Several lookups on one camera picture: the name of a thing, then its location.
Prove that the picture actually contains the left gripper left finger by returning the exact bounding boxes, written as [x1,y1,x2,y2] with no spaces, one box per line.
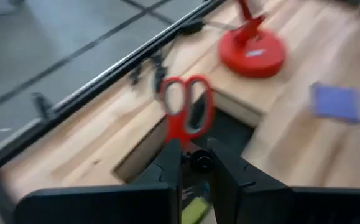
[13,138,183,224]

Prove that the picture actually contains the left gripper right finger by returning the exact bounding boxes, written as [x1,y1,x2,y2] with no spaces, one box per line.
[207,138,360,224]

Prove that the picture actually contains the black pen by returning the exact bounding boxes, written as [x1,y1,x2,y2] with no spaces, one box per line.
[189,148,215,174]

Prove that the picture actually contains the red-handled scissors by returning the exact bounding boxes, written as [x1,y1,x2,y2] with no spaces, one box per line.
[158,73,217,156]

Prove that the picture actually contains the purple sticky note pad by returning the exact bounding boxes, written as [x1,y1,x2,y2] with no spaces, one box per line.
[309,81,360,124]

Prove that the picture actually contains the black mesh desk organizer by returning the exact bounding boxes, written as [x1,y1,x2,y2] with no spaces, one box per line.
[113,90,263,224]

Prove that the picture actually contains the small yellow-green object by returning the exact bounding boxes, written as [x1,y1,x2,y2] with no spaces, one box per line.
[181,196,212,224]

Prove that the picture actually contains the black table clamp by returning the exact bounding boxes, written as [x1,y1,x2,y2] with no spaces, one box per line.
[32,91,56,121]

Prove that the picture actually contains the red desk lamp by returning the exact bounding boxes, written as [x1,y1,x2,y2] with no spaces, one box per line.
[217,0,288,79]

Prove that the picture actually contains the black aluminium table frame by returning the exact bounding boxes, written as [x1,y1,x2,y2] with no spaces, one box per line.
[0,0,227,206]

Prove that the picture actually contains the black lamp power cable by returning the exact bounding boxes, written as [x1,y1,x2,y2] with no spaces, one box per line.
[129,17,207,94]

